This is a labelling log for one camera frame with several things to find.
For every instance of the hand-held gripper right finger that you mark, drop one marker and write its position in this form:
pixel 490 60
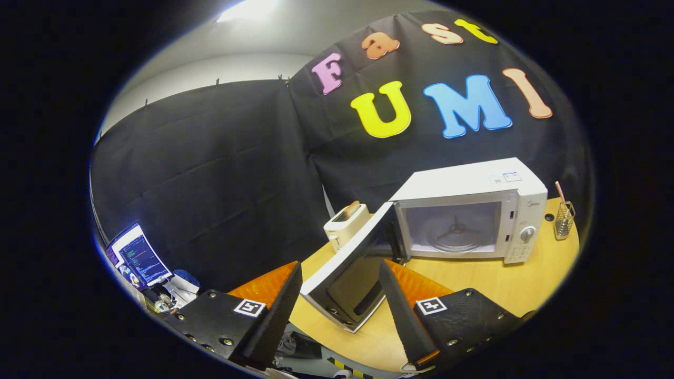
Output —
pixel 405 321

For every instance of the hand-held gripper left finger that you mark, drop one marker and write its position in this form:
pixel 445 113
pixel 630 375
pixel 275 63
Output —
pixel 279 316

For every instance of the white microwave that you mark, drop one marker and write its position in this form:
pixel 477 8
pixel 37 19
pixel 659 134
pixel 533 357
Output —
pixel 458 181

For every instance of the white desk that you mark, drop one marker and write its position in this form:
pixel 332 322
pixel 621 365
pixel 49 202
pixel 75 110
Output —
pixel 181 301

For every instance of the blue rounded object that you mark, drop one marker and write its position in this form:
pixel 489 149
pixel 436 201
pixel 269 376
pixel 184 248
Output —
pixel 188 277

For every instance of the white toaster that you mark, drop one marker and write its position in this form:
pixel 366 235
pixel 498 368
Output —
pixel 345 229

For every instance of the toast slice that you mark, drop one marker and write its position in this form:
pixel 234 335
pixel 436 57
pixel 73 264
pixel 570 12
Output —
pixel 353 208

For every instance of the computer monitor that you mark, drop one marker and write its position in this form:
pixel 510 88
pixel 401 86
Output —
pixel 142 258

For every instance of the black backdrop cloth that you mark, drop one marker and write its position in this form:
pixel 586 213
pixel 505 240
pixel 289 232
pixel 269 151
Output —
pixel 210 173

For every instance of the pink striped straw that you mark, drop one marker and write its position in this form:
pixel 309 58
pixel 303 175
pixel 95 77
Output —
pixel 559 192

